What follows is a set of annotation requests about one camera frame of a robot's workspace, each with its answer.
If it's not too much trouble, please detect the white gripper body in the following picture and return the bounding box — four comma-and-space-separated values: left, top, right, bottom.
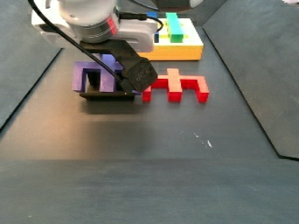
31, 12, 156, 53

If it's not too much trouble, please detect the purple comb-shaped block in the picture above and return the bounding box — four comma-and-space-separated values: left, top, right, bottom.
71, 61, 139, 99

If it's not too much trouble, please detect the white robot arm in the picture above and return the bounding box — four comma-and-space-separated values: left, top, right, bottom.
30, 0, 157, 53

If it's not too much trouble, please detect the yellow slotted board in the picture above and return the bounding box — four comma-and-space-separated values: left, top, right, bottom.
138, 18, 202, 61

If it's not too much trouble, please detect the black angle fixture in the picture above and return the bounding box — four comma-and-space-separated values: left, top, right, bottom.
78, 70, 134, 102

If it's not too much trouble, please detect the blue bar block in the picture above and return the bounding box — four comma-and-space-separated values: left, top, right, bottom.
145, 11, 161, 44

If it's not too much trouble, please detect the green bar block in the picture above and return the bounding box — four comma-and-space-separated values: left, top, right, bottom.
165, 12, 182, 43

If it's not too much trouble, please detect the red comb-shaped block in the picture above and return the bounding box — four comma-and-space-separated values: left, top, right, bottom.
141, 68, 209, 102

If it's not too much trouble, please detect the black camera cable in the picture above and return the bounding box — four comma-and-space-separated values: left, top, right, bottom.
26, 0, 135, 95

